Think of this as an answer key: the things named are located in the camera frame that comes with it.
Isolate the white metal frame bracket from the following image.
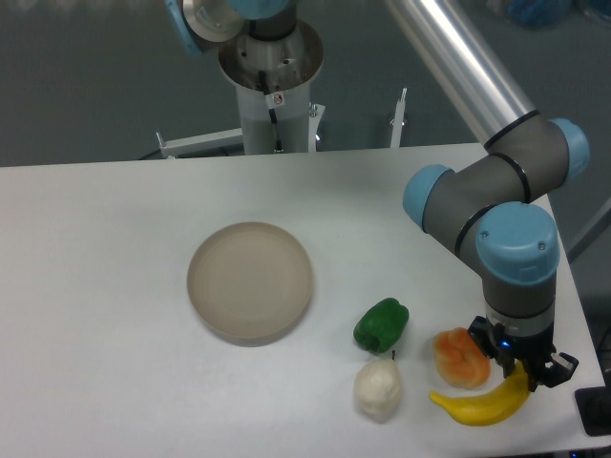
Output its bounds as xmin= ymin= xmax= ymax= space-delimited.
xmin=156 ymin=128 xmax=242 ymax=158

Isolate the white toy pear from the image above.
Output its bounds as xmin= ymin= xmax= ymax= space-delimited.
xmin=352 ymin=350 xmax=403 ymax=424

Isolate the grey metal table leg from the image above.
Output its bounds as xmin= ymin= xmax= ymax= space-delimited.
xmin=566 ymin=198 xmax=611 ymax=262

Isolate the green toy bell pepper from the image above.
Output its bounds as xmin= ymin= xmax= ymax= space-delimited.
xmin=352 ymin=298 xmax=410 ymax=354

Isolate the blue plastic bag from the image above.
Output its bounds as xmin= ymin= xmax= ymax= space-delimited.
xmin=504 ymin=0 xmax=572 ymax=29

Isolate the orange toy bread knot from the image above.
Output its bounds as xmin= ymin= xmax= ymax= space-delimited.
xmin=432 ymin=327 xmax=491 ymax=390

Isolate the yellow toy banana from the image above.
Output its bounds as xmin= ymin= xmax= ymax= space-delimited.
xmin=429 ymin=363 xmax=531 ymax=427

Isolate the black device at table edge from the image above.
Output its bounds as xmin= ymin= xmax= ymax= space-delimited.
xmin=575 ymin=386 xmax=610 ymax=437

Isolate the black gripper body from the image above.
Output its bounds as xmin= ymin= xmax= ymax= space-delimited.
xmin=485 ymin=314 xmax=556 ymax=362

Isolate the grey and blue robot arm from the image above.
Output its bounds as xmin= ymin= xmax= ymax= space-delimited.
xmin=165 ymin=1 xmax=589 ymax=389

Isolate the white upright metal bracket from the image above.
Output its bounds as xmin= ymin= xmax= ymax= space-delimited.
xmin=390 ymin=87 xmax=408 ymax=149

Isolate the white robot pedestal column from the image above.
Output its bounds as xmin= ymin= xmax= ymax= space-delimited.
xmin=219 ymin=20 xmax=324 ymax=156

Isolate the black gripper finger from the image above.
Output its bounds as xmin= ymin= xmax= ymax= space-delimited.
xmin=527 ymin=352 xmax=579 ymax=392
xmin=467 ymin=316 xmax=499 ymax=362

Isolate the beige round plate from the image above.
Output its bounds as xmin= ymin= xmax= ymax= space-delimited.
xmin=186 ymin=222 xmax=314 ymax=346

